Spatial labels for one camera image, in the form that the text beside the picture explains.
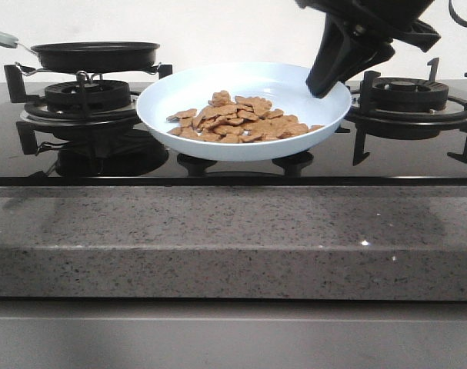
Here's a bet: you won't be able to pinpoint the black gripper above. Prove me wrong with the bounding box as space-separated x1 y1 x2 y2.
296 0 441 98

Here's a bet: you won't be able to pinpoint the black frying pan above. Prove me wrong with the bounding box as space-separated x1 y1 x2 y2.
16 41 160 75

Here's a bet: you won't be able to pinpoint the gas burner head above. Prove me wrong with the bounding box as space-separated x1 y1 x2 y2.
45 80 131 112
371 77 449 112

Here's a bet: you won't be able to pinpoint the right black burner grate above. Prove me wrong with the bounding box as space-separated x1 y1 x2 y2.
345 58 467 165

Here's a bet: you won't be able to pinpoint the black burner grate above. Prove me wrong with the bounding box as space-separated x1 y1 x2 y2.
345 58 467 165
3 63 177 156

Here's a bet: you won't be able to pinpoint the left gas burner head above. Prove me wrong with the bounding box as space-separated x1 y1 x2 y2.
45 80 131 112

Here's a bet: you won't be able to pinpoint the wire pan support ring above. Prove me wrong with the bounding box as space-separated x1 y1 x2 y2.
14 61 163 88

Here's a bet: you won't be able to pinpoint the brown meat pieces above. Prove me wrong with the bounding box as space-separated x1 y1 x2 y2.
166 90 322 144

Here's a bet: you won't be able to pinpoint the light blue plate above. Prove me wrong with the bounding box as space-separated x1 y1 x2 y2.
135 62 352 161

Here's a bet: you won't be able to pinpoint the black glass gas cooktop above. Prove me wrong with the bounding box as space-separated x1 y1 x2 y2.
0 83 467 187

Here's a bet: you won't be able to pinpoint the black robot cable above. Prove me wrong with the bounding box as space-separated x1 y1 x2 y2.
449 0 467 28

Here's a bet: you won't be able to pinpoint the right gas burner head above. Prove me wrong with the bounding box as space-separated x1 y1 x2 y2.
371 77 449 112

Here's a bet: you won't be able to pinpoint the left black burner grate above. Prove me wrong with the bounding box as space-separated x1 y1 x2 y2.
3 63 177 156

